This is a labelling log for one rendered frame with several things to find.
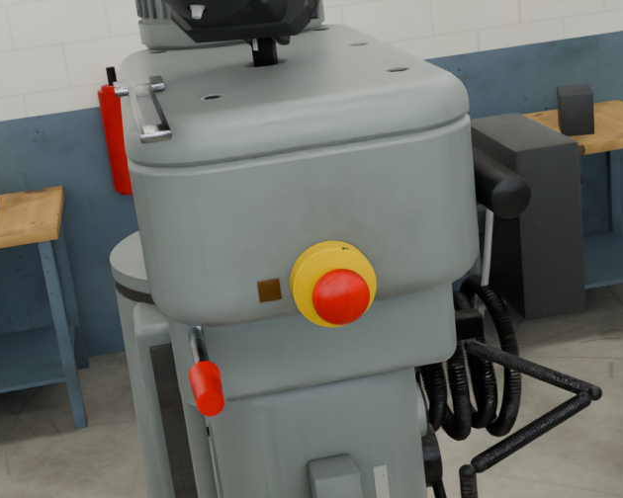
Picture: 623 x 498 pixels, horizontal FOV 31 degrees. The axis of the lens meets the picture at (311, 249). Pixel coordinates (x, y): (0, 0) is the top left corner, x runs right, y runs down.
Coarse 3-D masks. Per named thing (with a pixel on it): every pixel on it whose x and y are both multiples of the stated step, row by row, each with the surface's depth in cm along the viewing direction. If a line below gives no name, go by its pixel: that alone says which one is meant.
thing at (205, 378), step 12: (192, 336) 88; (192, 348) 86; (204, 348) 86; (204, 360) 83; (192, 372) 81; (204, 372) 80; (216, 372) 80; (192, 384) 80; (204, 384) 78; (216, 384) 78; (204, 396) 77; (216, 396) 77; (204, 408) 77; (216, 408) 77
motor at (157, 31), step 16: (144, 0) 115; (160, 0) 112; (320, 0) 118; (144, 16) 115; (160, 16) 114; (320, 16) 118; (144, 32) 116; (160, 32) 114; (176, 32) 112; (160, 48) 115; (176, 48) 114; (192, 48) 113
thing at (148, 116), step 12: (120, 84) 90; (144, 84) 89; (156, 84) 89; (120, 96) 89; (132, 96) 84; (144, 96) 83; (132, 108) 80; (144, 108) 78; (156, 108) 78; (144, 120) 74; (156, 120) 73; (144, 132) 70; (156, 132) 70; (168, 132) 70
